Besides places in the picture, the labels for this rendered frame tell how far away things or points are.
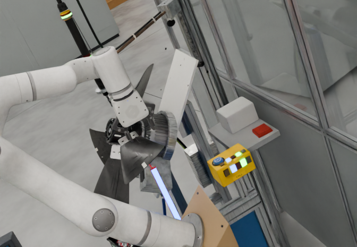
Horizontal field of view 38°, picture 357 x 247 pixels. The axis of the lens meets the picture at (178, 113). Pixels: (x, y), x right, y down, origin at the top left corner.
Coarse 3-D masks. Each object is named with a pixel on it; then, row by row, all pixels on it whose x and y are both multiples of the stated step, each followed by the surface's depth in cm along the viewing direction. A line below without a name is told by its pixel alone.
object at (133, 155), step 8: (128, 144) 228; (136, 144) 226; (144, 144) 223; (152, 144) 220; (160, 144) 216; (120, 152) 227; (128, 152) 224; (136, 152) 221; (144, 152) 218; (152, 152) 215; (128, 160) 220; (136, 160) 217; (144, 160) 215; (152, 160) 212; (128, 168) 218; (136, 168) 215; (144, 168) 212; (128, 176) 215; (136, 176) 212
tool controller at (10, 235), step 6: (6, 234) 193; (12, 234) 191; (0, 240) 190; (6, 240) 186; (12, 240) 186; (18, 240) 195; (0, 246) 184; (6, 246) 184; (12, 246) 185; (18, 246) 190
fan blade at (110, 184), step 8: (112, 160) 241; (120, 160) 240; (104, 168) 242; (112, 168) 240; (120, 168) 239; (104, 176) 242; (112, 176) 240; (120, 176) 239; (96, 184) 245; (104, 184) 242; (112, 184) 239; (120, 184) 238; (128, 184) 237; (96, 192) 244; (104, 192) 241; (112, 192) 239; (120, 192) 237; (128, 192) 236; (120, 200) 236; (128, 200) 235
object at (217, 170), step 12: (240, 144) 216; (216, 156) 215; (228, 156) 212; (240, 156) 209; (216, 168) 208; (228, 168) 208; (240, 168) 210; (252, 168) 213; (216, 180) 216; (228, 180) 210
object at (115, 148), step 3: (114, 147) 242; (117, 147) 242; (111, 150) 242; (114, 150) 242; (117, 150) 241; (111, 153) 242; (114, 153) 242; (117, 153) 241; (111, 156) 242; (114, 156) 242; (117, 156) 241; (120, 156) 241
